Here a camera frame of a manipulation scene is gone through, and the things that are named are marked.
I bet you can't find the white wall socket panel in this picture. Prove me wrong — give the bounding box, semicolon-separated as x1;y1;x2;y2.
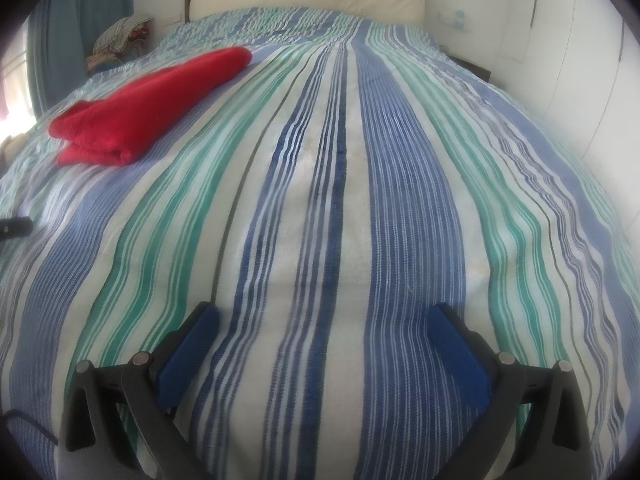
438;8;474;32

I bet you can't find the black cable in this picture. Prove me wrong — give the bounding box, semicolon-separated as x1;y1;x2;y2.
0;409;62;450

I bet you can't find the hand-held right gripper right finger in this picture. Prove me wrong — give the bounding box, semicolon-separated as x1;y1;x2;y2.
426;302;597;480

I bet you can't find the dark wooden nightstand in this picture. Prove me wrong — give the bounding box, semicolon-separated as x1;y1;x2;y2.
446;54;494;82

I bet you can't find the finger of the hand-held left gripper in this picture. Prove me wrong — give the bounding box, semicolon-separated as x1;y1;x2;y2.
0;216;34;240

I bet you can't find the blue curtain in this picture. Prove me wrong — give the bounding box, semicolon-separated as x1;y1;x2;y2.
24;0;136;113

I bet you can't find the red knit sweater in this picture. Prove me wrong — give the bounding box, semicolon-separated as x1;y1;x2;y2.
48;46;252;168

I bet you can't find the white wardrobe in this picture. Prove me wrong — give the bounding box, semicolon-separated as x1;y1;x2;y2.
492;0;640;166

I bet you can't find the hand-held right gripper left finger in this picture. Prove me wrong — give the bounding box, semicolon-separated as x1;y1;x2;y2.
56;301;221;480

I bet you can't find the pile of folded clothes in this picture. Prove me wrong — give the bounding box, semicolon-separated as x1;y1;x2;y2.
84;16;156;75

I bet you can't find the striped blue green blanket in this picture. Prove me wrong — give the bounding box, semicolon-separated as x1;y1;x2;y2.
0;6;640;480

